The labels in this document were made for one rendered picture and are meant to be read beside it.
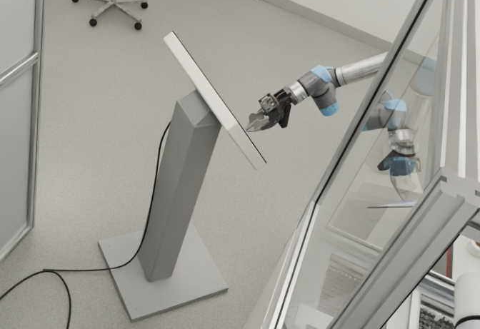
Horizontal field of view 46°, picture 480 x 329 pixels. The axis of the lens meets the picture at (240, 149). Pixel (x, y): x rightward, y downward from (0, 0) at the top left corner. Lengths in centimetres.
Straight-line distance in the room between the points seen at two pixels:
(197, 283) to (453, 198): 231
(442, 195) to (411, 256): 9
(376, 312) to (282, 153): 302
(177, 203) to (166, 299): 58
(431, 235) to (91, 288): 227
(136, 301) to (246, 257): 65
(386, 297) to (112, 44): 367
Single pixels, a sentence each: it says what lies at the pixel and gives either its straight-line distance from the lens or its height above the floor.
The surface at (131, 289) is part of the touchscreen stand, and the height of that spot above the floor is 3.
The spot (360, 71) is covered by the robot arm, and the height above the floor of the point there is 126.
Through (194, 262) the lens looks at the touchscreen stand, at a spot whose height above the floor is 3.
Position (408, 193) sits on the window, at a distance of 73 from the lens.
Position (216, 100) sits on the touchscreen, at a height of 119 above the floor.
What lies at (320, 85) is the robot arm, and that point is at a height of 122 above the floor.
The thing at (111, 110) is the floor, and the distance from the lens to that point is 360.
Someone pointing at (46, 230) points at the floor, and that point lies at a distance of 292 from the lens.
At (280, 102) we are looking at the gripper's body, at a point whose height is 115.
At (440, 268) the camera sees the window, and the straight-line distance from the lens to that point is 64.
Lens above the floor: 230
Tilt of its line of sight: 40 degrees down
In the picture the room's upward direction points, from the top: 20 degrees clockwise
